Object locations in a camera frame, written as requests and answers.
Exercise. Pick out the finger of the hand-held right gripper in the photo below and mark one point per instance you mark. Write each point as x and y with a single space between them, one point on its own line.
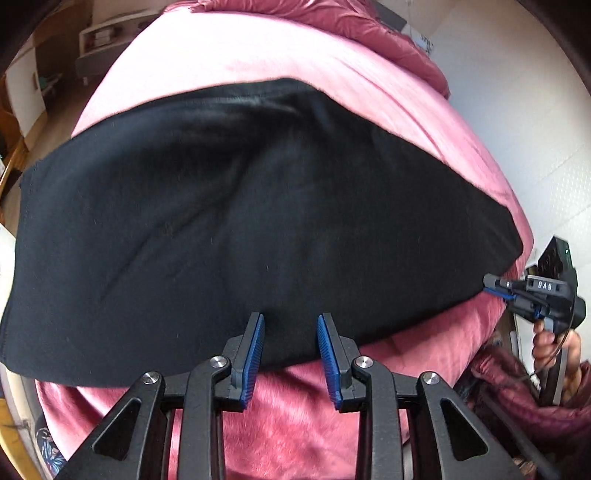
503 294
497 280

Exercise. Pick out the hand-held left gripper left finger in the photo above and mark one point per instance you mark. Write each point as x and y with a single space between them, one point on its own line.
251 360

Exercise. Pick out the red duvet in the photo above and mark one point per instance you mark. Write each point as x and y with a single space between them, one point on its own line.
392 46

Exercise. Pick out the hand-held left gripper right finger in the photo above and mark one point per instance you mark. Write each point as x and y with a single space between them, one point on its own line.
330 360

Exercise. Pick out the wooden side table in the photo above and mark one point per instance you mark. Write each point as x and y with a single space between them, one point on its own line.
11 152

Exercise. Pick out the teal bag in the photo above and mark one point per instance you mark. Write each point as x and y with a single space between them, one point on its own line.
48 83

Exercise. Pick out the wooden desk with white cabinet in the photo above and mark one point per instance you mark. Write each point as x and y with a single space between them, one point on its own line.
27 92

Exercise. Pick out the person's right hand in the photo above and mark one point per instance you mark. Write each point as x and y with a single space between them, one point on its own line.
545 346

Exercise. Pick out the dark grey headboard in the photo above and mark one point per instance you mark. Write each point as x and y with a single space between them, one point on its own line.
390 16

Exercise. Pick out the white nightstand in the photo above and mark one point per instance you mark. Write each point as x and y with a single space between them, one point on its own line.
104 41

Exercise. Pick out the black pants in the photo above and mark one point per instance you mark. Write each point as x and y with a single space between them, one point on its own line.
231 207

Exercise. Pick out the person's right forearm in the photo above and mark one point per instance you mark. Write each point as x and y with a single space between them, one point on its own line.
570 415

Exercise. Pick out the bed with pink sheet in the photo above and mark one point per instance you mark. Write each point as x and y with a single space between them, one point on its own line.
231 55

